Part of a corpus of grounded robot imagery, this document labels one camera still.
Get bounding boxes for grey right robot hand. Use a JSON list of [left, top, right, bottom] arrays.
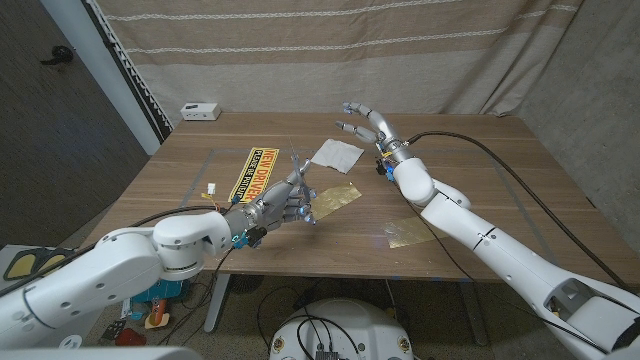
[[334, 101, 416, 165]]

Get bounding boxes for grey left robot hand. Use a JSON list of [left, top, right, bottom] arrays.
[[225, 167, 320, 250]]

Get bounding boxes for grey orange-handled scissors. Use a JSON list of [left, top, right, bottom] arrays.
[[288, 138, 315, 201]]

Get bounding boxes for white tissue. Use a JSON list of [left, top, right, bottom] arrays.
[[309, 138, 365, 175]]

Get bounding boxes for yellow new driver sticker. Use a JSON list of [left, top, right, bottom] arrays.
[[227, 147, 280, 205]]

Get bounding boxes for gold foil tape sheet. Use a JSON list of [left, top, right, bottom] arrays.
[[309, 182, 363, 224], [383, 215, 451, 250]]

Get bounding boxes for grey tape outline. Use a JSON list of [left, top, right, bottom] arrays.
[[143, 146, 572, 283]]

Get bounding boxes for white table leg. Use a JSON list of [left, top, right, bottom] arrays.
[[203, 273, 232, 335]]

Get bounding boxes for white power strip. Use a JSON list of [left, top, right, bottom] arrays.
[[180, 102, 222, 122]]

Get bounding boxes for teal box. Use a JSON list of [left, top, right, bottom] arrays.
[[130, 278, 191, 304]]

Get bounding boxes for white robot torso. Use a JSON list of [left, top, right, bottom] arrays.
[[268, 298, 415, 360]]

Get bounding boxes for orange bottle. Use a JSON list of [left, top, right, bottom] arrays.
[[147, 297, 171, 330]]

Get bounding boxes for black curtain edge strip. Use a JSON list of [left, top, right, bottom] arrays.
[[82, 0, 175, 144]]

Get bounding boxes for red floor object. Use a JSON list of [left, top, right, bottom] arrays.
[[114, 327, 149, 347]]

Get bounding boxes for black perforated plate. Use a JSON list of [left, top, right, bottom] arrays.
[[99, 318, 127, 342]]

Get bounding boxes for grey table leg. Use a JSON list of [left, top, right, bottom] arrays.
[[457, 282, 490, 347]]

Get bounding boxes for yellow black foot pedal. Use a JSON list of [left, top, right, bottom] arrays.
[[35, 248, 75, 277], [2, 248, 40, 282]]

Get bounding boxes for dark wooden door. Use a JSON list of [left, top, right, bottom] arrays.
[[0, 0, 151, 249]]

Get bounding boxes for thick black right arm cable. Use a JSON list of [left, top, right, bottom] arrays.
[[407, 130, 639, 294]]

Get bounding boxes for white door frame post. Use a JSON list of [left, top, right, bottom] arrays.
[[39, 0, 162, 156]]

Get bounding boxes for black door handle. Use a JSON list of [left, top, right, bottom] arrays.
[[39, 45, 75, 66]]

